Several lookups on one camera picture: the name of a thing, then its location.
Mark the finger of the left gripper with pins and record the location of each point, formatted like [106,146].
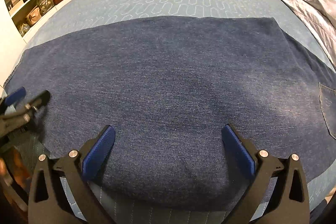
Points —
[33,106]
[13,97]

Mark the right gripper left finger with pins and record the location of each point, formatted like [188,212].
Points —
[47,200]

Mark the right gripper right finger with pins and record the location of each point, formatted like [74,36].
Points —
[289,202]

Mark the dark blue denim jeans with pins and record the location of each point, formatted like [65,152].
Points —
[168,85]

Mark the person right hand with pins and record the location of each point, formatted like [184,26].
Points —
[15,179]

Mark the brown handbag on shelf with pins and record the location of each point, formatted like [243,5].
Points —
[33,16]

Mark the grey star-print duvet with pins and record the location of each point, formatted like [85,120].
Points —
[319,17]

